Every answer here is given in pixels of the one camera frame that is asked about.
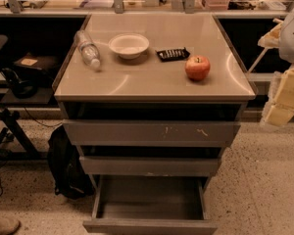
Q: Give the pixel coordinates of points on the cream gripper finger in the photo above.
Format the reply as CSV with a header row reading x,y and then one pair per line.
x,y
279,109
271,38

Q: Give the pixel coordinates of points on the red apple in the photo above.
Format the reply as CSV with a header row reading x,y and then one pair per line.
x,y
197,67

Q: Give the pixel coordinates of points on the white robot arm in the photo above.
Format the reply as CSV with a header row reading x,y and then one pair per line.
x,y
286,39

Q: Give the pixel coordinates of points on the grey drawer cabinet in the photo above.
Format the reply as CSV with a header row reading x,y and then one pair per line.
x,y
145,88

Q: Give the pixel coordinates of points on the grey middle drawer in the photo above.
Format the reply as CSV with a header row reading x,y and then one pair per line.
x,y
149,166

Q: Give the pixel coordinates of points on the grey drawer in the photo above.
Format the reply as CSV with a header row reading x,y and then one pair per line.
x,y
151,133
149,166
147,205

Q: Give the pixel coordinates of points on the grey bottom drawer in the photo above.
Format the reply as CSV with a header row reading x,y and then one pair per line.
x,y
147,205

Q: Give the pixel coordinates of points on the grey top drawer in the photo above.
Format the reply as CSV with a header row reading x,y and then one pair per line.
x,y
151,133

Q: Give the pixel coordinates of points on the black snack bar wrapper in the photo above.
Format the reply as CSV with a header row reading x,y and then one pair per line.
x,y
171,55

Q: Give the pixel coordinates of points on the white bowl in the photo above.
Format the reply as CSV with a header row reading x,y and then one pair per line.
x,y
129,45

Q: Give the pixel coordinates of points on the clear plastic water bottle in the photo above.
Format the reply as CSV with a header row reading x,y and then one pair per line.
x,y
88,50

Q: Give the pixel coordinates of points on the black box with label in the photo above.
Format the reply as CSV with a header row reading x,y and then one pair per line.
x,y
42,64

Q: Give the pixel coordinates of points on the black backpack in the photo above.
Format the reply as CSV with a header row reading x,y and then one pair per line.
x,y
63,160

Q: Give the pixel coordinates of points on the black headphones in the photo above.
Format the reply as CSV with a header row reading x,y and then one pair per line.
x,y
20,88

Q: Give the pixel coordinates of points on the beige shoe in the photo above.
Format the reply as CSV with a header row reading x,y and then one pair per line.
x,y
9,225

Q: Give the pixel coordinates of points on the black desk frame leg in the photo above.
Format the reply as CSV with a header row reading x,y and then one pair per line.
x,y
12,127

